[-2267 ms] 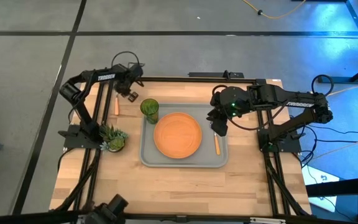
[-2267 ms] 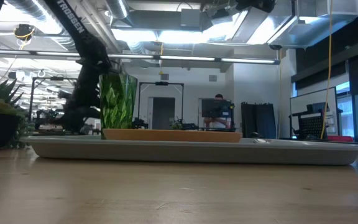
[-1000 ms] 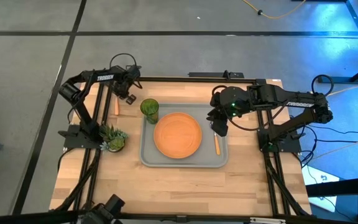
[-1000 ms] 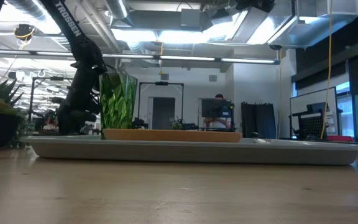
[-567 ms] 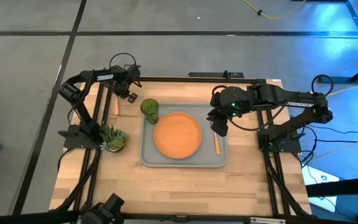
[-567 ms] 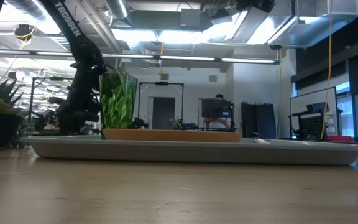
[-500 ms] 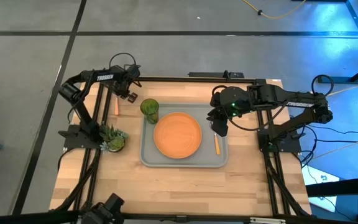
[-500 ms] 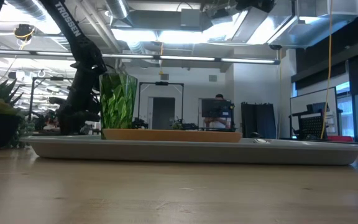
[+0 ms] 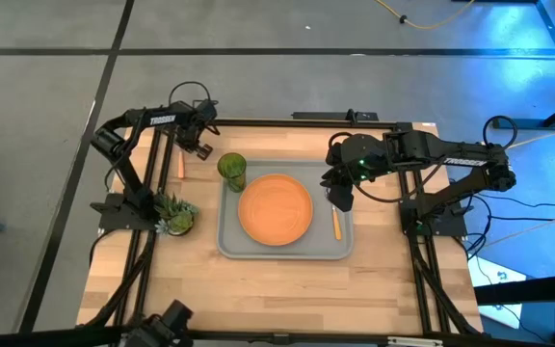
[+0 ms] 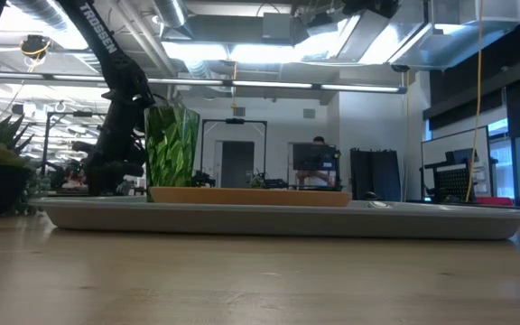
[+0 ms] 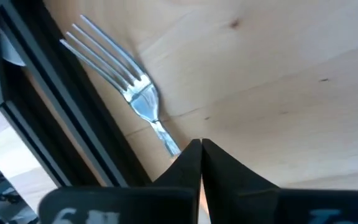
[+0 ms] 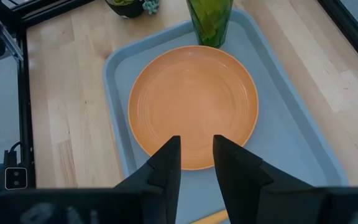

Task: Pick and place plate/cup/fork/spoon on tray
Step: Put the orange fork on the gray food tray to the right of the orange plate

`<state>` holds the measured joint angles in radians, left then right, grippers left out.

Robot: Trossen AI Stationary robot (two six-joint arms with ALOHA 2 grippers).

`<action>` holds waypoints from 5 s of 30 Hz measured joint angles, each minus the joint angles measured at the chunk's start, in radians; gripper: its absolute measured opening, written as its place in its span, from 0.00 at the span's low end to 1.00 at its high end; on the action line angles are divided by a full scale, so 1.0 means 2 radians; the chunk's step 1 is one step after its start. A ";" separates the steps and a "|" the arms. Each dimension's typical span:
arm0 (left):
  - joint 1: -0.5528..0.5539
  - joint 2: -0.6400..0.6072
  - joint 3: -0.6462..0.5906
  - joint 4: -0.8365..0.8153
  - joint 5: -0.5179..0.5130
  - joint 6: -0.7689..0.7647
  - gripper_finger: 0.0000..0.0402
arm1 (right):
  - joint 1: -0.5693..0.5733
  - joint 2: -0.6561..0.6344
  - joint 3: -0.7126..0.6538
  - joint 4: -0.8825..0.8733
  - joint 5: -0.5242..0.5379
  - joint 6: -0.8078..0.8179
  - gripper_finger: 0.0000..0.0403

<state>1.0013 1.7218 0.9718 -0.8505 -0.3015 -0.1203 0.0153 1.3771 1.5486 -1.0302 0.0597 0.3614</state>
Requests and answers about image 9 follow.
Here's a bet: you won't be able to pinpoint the yellow cable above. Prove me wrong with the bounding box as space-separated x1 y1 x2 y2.
375 0 477 31

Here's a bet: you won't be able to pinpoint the green translucent cup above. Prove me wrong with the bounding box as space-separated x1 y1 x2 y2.
216 151 249 195

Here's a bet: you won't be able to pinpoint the black floor cables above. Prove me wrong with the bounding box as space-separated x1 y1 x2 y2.
463 191 555 257

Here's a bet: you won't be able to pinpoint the black right arm cable loop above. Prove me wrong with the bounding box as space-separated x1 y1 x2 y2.
481 114 519 148

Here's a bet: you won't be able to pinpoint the grey plastic tray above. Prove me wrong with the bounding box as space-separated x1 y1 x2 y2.
216 159 356 262

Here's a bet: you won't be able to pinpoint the black table-level camera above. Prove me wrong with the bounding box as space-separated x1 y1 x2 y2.
130 298 195 347

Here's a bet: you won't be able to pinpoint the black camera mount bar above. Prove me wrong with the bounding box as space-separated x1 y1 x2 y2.
291 109 381 123

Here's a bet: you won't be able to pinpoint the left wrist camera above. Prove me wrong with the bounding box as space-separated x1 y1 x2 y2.
193 98 221 124

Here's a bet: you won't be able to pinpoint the black aluminium table frame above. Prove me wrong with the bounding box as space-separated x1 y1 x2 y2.
77 115 484 347

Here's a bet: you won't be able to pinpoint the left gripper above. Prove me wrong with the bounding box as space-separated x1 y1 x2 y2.
175 100 214 162

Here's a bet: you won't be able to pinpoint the white sheet with blue marks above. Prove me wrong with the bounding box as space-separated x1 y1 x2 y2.
467 254 530 331

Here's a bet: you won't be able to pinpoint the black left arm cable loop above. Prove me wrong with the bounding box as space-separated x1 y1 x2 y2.
167 80 213 110

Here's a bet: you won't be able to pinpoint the white label strip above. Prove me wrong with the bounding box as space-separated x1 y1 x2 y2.
386 335 445 347

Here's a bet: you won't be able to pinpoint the orange plate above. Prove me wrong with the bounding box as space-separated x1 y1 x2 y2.
237 173 315 248

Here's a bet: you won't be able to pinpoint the black desk frame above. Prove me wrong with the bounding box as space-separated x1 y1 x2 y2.
490 0 555 131

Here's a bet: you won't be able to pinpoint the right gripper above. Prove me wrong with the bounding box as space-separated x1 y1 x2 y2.
319 134 395 214

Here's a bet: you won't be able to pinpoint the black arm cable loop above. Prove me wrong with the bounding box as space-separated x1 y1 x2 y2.
481 114 519 148
167 80 213 110

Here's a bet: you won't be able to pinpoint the orange-handled metal spoon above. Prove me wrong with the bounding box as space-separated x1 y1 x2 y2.
324 189 344 242

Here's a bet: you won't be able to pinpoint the beige rope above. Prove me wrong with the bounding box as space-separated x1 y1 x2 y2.
483 205 555 248
507 125 555 149

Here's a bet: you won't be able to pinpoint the succulent plant in black pot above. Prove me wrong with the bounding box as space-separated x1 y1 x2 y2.
153 191 201 238

